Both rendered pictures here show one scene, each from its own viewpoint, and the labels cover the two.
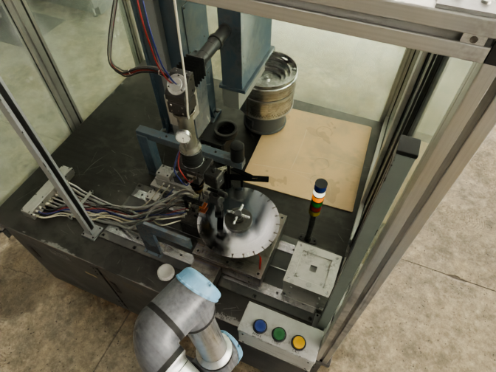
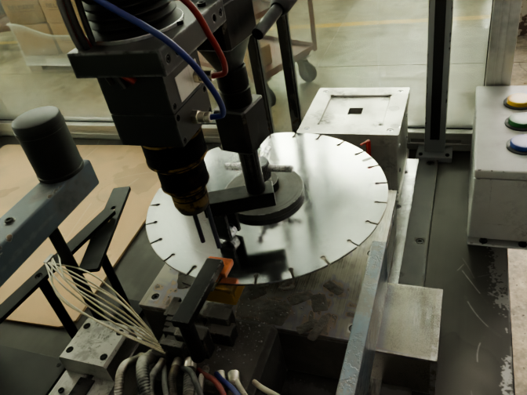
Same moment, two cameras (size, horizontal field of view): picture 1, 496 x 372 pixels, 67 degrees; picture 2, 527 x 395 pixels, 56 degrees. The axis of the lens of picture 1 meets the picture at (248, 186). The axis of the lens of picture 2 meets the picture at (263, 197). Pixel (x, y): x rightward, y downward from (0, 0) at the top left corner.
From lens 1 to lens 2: 1.32 m
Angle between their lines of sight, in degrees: 61
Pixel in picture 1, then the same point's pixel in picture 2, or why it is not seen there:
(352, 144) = not seen: hidden behind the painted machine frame
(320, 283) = (383, 99)
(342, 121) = not seen: outside the picture
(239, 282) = (396, 269)
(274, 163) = (36, 265)
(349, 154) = not seen: hidden behind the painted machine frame
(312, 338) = (498, 92)
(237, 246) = (348, 180)
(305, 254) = (325, 121)
